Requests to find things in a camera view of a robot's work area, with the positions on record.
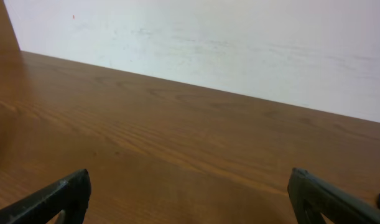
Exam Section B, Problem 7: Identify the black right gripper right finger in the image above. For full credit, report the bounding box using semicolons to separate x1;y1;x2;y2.
287;168;380;224

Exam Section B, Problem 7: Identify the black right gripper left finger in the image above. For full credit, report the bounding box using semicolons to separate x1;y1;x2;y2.
0;169;91;224

